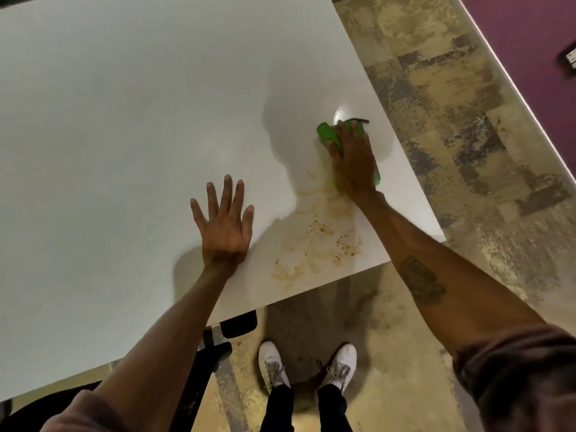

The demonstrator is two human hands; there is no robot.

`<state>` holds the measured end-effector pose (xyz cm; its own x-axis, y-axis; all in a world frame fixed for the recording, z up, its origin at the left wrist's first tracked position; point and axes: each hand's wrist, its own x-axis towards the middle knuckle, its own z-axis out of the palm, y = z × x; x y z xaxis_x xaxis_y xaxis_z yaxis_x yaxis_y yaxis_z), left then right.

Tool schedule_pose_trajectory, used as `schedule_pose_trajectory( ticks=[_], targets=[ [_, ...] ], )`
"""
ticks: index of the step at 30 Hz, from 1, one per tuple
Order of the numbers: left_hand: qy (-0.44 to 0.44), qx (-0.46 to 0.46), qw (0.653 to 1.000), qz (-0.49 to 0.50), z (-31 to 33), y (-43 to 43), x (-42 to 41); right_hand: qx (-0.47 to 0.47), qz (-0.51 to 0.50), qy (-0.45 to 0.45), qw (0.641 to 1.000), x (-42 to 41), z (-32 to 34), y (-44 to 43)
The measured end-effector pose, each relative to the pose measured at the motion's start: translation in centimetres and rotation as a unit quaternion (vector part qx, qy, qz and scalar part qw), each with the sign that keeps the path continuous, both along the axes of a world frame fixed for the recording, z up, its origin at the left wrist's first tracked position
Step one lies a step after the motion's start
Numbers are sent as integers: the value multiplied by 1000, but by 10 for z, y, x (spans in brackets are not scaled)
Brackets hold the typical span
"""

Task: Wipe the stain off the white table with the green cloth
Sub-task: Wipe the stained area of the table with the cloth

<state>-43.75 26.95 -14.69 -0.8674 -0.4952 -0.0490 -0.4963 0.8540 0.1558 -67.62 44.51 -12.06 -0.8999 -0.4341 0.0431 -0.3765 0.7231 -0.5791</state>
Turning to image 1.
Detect person's right hand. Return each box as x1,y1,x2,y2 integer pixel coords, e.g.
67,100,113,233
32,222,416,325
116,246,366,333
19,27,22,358
327,120,379,201

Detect person's left hand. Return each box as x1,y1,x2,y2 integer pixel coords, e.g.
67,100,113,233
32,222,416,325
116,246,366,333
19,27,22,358
190,175,255,278

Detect green cleaning cloth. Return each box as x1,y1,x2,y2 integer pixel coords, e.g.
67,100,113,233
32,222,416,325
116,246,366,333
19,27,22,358
316,118,382,188

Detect person's left forearm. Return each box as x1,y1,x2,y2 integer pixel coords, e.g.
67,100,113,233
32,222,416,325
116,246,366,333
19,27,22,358
94,262,236,421

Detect person's right forearm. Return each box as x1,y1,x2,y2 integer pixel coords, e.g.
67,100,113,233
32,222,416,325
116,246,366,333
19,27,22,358
359,192,546,356

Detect brown food spill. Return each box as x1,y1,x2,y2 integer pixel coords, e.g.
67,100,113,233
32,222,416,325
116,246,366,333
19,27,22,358
270,170,363,285

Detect white left shoe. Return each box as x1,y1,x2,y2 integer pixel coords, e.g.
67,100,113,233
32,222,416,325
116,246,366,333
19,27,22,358
258,340,291,395

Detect white shoe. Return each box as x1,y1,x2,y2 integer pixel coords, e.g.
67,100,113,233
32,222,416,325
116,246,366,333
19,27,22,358
316,343,358,397
258,340,291,395

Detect black chair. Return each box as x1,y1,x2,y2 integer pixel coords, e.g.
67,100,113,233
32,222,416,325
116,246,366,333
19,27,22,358
0,310,258,432

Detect white right shoe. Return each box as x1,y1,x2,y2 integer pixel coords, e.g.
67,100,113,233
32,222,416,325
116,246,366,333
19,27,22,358
316,343,358,397

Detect black trousers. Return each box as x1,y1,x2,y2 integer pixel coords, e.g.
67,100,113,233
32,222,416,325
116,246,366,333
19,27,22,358
259,383,354,432

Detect brown left sleeve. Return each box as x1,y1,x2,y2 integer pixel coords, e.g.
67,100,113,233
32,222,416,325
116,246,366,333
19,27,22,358
40,390,132,432

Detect brown sleeve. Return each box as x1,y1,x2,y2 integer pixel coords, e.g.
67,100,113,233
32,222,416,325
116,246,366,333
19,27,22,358
40,390,132,432
452,325,576,432

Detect brown right sleeve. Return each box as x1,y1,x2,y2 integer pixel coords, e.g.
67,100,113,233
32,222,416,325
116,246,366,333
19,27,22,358
452,325,576,432

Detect white wall skirting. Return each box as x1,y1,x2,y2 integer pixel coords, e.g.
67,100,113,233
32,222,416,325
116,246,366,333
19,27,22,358
451,0,576,187

